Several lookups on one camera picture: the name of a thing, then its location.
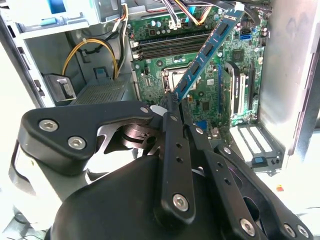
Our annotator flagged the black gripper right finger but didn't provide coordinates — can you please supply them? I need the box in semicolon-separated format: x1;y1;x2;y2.
177;98;314;240

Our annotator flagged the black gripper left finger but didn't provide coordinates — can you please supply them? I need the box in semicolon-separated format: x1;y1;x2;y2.
18;93;198;221

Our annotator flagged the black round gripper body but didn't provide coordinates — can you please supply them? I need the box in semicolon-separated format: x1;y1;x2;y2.
51;154;247;240

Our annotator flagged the blue RAM stick white sticker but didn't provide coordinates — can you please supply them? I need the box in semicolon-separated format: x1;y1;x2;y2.
171;7;245;104

